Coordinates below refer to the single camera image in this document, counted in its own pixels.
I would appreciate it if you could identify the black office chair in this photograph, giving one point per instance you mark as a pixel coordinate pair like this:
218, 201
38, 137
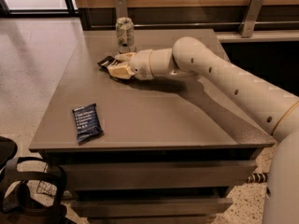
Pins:
16, 204

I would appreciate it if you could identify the lower grey drawer front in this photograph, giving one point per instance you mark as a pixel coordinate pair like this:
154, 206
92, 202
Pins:
152, 207

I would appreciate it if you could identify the white green soda can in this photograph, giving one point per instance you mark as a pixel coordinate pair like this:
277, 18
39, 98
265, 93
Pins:
125, 35

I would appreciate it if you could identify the upper grey drawer front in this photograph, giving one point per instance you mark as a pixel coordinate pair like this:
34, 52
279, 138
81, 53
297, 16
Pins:
158, 175

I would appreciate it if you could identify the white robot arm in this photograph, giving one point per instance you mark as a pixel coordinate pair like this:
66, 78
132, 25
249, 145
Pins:
275, 110

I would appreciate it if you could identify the left metal wall bracket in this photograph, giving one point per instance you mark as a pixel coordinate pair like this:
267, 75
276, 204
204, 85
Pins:
121, 8

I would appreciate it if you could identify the right metal wall bracket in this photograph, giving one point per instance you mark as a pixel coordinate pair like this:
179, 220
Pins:
247, 26

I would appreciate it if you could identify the blue rxbar snack bar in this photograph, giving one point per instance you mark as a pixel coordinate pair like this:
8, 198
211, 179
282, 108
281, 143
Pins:
87, 123

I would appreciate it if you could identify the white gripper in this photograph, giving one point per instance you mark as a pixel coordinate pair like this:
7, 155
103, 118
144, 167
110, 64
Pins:
141, 64

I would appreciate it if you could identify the black wire basket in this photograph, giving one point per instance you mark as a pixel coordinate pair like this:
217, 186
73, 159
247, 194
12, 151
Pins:
45, 187

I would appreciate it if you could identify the metal wall bracket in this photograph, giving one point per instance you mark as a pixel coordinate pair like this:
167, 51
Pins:
121, 8
247, 26

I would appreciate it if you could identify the black rxbar chocolate bar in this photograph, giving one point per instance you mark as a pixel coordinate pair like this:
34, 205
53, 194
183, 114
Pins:
109, 60

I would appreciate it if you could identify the grey drawer cabinet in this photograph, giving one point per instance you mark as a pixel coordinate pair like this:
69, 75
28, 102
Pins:
161, 120

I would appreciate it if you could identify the grey drawer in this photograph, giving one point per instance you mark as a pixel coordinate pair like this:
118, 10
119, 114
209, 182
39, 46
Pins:
158, 175
152, 207

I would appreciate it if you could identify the black white striped stick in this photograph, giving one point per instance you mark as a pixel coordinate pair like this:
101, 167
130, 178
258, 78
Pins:
258, 178

